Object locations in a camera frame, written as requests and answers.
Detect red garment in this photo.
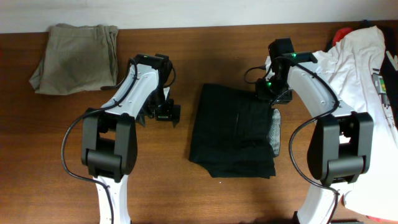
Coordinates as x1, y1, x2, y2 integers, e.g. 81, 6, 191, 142
332, 27, 354, 46

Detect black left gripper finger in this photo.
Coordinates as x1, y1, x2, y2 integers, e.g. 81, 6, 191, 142
172, 105, 181, 128
136, 109, 146, 127

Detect white t-shirt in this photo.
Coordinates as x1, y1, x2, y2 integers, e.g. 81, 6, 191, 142
314, 26, 397, 221

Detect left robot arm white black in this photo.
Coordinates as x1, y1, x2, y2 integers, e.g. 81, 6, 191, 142
81, 54, 181, 223

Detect folded khaki shorts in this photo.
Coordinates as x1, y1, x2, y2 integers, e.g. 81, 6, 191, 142
29, 24, 119, 95

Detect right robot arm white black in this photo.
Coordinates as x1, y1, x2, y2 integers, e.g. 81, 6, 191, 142
255, 38, 374, 224

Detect black shorts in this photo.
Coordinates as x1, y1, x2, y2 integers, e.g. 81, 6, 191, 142
189, 83, 281, 179

